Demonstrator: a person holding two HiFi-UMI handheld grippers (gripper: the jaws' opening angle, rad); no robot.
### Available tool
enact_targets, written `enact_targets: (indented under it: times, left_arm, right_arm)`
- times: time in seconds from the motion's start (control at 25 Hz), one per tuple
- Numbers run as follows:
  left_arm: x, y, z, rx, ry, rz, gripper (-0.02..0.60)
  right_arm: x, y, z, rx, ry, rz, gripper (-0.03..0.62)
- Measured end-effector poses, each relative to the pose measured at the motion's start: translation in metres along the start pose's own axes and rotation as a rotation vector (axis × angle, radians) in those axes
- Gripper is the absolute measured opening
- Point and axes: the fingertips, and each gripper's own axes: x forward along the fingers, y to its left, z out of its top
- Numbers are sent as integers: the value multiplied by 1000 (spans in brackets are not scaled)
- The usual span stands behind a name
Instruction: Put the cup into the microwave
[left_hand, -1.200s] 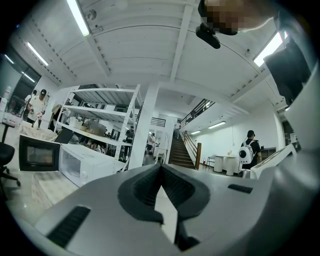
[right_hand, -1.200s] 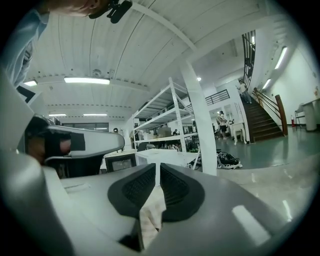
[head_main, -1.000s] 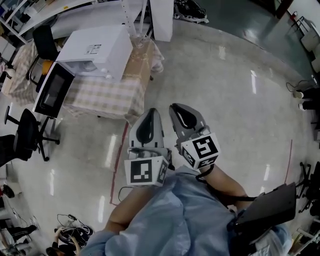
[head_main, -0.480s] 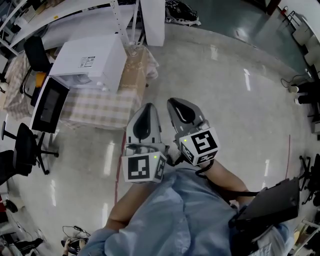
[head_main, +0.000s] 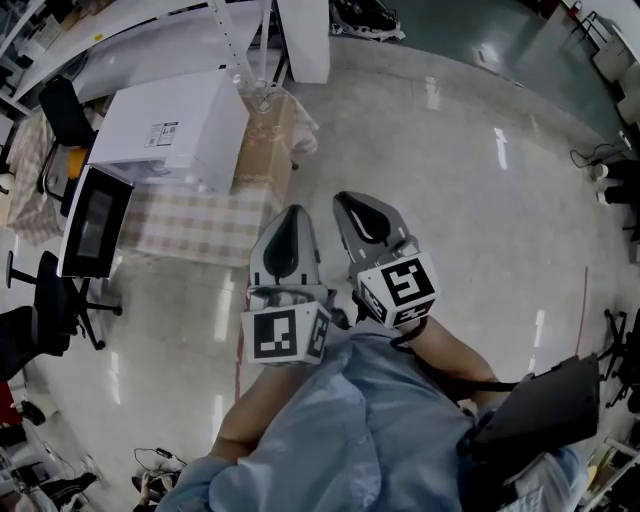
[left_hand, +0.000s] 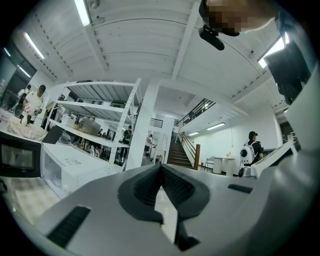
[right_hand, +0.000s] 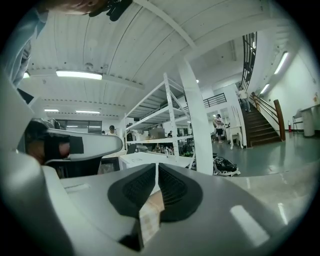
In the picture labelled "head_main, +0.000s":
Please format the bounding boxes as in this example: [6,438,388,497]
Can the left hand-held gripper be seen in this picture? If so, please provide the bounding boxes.
[240,203,334,367]

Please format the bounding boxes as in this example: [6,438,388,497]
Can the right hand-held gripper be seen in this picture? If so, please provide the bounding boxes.
[331,191,442,330]

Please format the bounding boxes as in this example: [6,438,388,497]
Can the white microwave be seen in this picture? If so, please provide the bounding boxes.
[56,69,251,281]

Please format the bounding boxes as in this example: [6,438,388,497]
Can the clear glass cup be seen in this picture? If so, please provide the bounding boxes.
[251,79,278,115]

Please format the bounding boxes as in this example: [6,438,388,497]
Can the person's left forearm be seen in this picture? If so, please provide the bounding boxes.
[208,363,322,469]

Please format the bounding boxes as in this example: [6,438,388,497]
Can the person's right forearm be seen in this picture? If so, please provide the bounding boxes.
[394,314,502,401]

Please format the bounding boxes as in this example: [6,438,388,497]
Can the beige plaid tablecloth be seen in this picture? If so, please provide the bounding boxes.
[6,89,321,267]

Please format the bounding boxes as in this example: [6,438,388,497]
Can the person's light blue shirt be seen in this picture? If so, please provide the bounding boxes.
[168,329,592,512]

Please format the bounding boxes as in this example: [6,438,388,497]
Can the black flat waist pack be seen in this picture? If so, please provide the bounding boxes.
[456,352,602,467]

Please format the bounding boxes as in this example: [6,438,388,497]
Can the black star chair base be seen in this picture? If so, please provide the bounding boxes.
[596,308,640,416]

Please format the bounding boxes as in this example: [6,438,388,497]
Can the black office chair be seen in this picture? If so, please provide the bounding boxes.
[36,74,99,207]
[0,249,124,387]

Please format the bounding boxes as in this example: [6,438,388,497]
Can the white panel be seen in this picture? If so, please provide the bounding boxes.
[276,0,332,85]

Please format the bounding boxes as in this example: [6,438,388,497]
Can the white perforated metal upright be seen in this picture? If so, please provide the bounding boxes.
[208,0,257,87]

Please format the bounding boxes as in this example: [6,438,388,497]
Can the pile of black bags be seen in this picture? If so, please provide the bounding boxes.
[328,0,407,40]

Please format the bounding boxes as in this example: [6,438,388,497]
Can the long white desk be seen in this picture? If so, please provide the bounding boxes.
[0,0,267,104]

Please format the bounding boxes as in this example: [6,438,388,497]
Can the white cabinet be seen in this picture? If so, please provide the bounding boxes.
[591,0,640,129]

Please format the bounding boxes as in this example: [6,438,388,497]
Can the tangle of black cables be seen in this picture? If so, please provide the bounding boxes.
[130,446,189,512]

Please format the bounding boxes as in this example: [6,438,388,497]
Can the black floor cable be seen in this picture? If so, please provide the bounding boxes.
[569,142,627,169]

